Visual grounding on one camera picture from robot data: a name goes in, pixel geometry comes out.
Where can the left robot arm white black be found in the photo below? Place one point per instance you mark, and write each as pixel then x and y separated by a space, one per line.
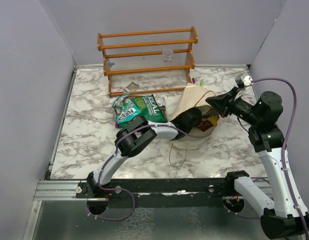
pixel 134 138

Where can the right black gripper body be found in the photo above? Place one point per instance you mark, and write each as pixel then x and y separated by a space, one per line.
pixel 239 105

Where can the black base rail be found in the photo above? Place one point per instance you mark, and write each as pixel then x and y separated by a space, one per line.
pixel 160 192

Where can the beige paper bag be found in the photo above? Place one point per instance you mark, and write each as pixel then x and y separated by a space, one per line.
pixel 192 100

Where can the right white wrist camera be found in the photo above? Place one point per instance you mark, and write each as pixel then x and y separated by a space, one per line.
pixel 243 81

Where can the clear plastic jar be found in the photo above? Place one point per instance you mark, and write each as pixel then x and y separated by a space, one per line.
pixel 167 55

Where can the red orange snack packet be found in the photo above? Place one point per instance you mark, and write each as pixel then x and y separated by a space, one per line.
pixel 208 120

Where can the green snack packet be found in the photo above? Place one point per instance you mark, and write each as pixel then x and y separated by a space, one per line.
pixel 149 108

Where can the teal clip on shelf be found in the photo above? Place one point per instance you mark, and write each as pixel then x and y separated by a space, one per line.
pixel 110 63

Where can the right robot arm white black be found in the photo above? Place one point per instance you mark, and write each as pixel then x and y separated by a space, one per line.
pixel 284 215

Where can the grey clip on shelf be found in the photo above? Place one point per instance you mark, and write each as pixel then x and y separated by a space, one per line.
pixel 141 58

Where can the small red white box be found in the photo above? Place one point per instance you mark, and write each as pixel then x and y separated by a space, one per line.
pixel 117 90

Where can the wooden orange shelf rack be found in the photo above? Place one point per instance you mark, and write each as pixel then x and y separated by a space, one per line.
pixel 124 49

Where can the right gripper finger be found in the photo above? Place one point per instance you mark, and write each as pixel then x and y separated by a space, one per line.
pixel 223 111
pixel 222 100

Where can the teal snack packet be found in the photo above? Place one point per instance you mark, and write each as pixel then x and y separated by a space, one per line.
pixel 125 109

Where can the brown snack bag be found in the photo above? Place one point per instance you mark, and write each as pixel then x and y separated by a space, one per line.
pixel 162 105

